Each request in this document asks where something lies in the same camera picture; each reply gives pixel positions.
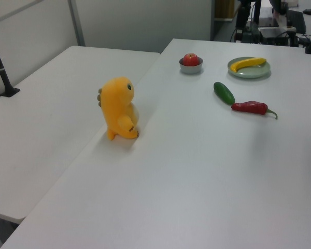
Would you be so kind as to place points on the yellow banana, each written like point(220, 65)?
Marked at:
point(246, 63)

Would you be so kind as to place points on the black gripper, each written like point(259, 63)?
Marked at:
point(245, 5)

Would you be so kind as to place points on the yellow wooden cabinet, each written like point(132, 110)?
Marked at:
point(224, 9)

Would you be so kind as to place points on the orange plush dinosaur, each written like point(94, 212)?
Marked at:
point(118, 109)

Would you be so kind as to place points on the black computer mouse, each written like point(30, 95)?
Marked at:
point(308, 11)

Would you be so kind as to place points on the grey metal bowl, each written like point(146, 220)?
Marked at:
point(191, 68)

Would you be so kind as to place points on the red apple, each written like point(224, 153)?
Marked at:
point(191, 60)

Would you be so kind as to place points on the grey partition post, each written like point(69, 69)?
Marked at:
point(76, 22)

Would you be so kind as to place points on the red chili pepper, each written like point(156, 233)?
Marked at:
point(250, 107)

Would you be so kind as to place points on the black vertical pole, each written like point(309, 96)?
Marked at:
point(257, 11)

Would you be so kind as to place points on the pale green plate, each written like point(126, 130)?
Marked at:
point(251, 71)

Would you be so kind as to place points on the green cucumber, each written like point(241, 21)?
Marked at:
point(224, 93)

